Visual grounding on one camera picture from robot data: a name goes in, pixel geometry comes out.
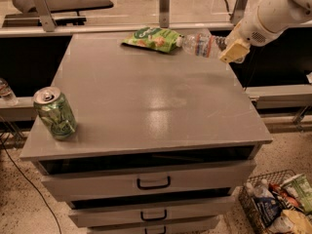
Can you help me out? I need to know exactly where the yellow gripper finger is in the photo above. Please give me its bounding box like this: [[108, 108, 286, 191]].
[[219, 39, 251, 63], [225, 22, 241, 45]]

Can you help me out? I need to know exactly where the clear plastic water bottle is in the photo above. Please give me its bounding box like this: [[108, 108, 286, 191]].
[[176, 33, 226, 59]]

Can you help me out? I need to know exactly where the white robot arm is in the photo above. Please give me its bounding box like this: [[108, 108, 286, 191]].
[[219, 0, 312, 63]]

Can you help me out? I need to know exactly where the green rice chip bag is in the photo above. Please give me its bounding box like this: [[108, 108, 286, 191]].
[[123, 27, 183, 54]]

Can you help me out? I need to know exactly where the small bottle in basket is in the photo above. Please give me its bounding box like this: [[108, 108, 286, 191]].
[[253, 178, 273, 198]]

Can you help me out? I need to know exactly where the green snack bag in basket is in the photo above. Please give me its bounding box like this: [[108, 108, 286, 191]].
[[282, 174, 312, 215]]

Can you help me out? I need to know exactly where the blue snack bag in basket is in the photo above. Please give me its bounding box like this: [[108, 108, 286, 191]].
[[253, 197, 282, 227]]

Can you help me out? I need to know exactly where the yellow snack bag in basket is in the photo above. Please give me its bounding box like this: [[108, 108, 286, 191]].
[[282, 210, 312, 234]]

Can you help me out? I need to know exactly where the water bottle on left ledge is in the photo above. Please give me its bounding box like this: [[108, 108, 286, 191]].
[[0, 78, 18, 106]]

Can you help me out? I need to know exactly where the top grey drawer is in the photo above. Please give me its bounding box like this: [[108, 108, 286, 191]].
[[42, 160, 255, 202]]

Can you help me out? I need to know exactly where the grey drawer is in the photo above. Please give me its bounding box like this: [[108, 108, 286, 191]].
[[87, 215, 219, 234], [69, 196, 235, 229], [42, 160, 255, 202]]

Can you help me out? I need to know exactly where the grey drawer cabinet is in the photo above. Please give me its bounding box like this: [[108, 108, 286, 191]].
[[19, 28, 273, 234]]

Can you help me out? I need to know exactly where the middle grey drawer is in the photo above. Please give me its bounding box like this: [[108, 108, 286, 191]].
[[69, 196, 235, 229]]

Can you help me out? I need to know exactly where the black chair base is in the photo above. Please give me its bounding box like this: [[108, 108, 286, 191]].
[[2, 0, 114, 27]]

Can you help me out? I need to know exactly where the bottom grey drawer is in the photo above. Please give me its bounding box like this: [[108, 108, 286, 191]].
[[87, 215, 219, 234]]

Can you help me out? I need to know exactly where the green soda can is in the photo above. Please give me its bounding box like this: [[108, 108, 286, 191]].
[[33, 87, 77, 140]]

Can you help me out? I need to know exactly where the right metal bracket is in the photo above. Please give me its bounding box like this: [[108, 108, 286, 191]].
[[230, 0, 248, 25]]

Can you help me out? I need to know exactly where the metal bracket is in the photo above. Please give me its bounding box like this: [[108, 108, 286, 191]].
[[230, 0, 248, 25], [159, 0, 170, 28], [33, 0, 57, 32]]

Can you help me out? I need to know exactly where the middle metal bracket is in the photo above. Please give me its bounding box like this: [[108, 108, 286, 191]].
[[159, 0, 170, 28]]

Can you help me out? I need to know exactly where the wire basket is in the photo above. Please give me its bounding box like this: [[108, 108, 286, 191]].
[[238, 169, 296, 234]]

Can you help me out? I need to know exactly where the left metal bracket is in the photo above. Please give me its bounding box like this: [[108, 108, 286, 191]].
[[33, 0, 57, 32]]

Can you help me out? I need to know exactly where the black floor cable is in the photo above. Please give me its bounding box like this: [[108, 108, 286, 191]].
[[0, 136, 62, 234]]

